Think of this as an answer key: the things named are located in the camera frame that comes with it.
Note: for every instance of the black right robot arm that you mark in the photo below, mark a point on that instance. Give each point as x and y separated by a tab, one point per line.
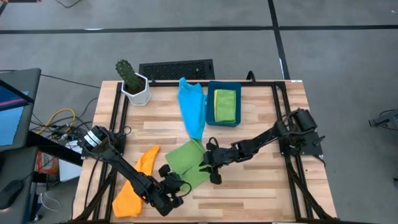
264	140

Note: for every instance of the computer monitor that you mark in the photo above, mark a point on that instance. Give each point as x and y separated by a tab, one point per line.
15	124

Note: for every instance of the gray stand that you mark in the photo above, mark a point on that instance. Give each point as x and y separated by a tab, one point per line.
385	121

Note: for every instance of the teal plastic bin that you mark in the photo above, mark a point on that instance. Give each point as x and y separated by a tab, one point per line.
238	105

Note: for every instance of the light blue microfiber towel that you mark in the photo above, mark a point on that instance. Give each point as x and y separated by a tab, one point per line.
192	109

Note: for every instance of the black computer mouse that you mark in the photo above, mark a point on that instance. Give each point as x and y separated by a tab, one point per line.
10	193

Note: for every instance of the gray side desk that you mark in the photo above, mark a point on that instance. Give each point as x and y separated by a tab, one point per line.
17	168

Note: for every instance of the white box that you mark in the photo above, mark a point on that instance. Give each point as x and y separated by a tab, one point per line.
70	172

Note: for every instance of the orange microfiber towel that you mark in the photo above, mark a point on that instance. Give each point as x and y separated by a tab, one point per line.
127	202

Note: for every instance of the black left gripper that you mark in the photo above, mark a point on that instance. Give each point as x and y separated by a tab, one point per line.
169	193

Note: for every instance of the small green microfiber towel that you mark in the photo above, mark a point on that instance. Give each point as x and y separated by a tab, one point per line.
225	105

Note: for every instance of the white hexagonal plant pot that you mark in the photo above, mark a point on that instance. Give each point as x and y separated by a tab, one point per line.
136	99

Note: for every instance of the green cactus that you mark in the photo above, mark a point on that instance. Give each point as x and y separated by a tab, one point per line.
128	74

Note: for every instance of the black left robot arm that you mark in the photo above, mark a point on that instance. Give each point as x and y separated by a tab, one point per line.
124	168

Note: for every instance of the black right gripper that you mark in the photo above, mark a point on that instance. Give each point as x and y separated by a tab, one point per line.
222	157

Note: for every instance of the black metal beam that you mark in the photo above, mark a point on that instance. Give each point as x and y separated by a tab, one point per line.
56	153

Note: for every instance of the orange cardboard box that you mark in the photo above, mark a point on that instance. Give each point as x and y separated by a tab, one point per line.
46	165

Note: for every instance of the large green microfiber towel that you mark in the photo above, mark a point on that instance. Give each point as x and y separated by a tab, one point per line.
183	158

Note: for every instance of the black aluminium table frame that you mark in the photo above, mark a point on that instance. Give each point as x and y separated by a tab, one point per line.
303	193

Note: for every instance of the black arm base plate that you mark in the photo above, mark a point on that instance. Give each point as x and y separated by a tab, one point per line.
119	144
314	149

